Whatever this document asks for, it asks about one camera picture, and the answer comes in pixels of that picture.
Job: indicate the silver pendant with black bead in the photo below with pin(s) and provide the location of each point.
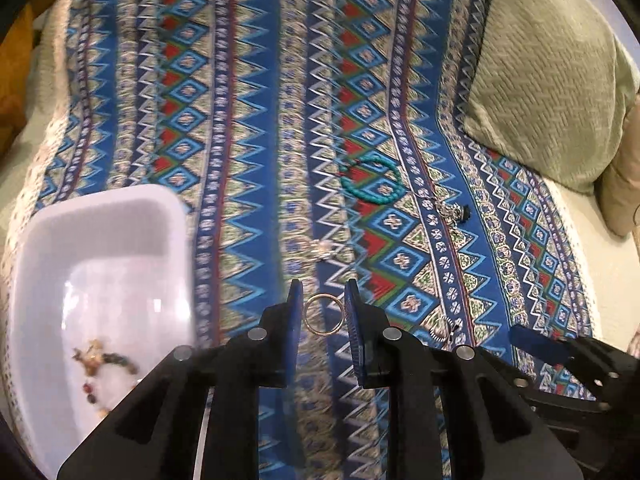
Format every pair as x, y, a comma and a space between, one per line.
452, 210

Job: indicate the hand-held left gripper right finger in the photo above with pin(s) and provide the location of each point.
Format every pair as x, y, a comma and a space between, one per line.
351, 315

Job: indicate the clear crystal earring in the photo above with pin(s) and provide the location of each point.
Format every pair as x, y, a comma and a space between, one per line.
322, 250

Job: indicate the green textured pillow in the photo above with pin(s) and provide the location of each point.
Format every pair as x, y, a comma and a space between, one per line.
545, 75

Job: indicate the beige cushion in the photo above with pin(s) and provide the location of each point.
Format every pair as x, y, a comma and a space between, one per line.
622, 185

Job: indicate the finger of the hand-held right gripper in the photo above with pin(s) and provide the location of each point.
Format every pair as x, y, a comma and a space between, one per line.
537, 342

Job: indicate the white plastic container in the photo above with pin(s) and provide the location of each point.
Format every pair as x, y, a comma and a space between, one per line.
100, 260

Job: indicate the blue patterned blanket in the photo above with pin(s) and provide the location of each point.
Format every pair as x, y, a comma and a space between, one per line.
280, 110

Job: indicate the orange-brown object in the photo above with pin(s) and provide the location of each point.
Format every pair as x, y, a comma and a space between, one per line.
15, 75

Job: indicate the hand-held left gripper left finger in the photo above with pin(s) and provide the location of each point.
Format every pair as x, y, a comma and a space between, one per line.
295, 310

